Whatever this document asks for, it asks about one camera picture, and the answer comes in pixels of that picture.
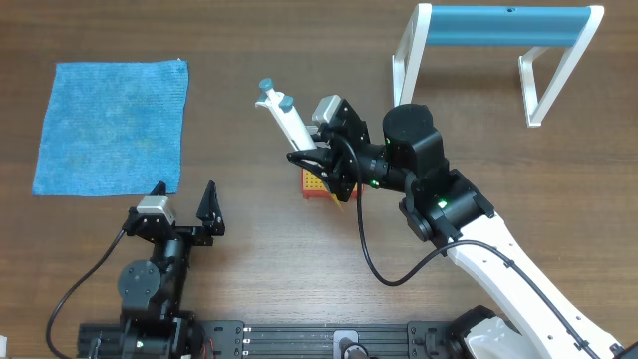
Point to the red and yellow tip box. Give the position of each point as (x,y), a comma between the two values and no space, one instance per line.
(313,183)

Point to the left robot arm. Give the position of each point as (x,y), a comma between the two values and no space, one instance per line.
(139,284)

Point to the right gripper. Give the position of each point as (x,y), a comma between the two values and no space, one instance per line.
(353,127)

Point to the blue cloth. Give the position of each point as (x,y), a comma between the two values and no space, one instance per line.
(109,129)

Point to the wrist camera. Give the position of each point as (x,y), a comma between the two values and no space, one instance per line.
(155,208)
(326,109)

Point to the white and blue stand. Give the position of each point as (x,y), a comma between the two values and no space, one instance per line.
(498,27)

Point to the mounting rail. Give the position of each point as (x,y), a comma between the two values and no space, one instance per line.
(299,339)

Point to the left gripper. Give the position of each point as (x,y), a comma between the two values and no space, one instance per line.
(189,236)

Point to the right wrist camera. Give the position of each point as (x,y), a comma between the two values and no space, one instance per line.
(326,109)

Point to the white pipette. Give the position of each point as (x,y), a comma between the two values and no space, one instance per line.
(291,119)

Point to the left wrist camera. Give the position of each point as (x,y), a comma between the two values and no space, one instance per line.
(155,208)

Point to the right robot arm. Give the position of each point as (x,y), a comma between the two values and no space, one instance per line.
(418,149)

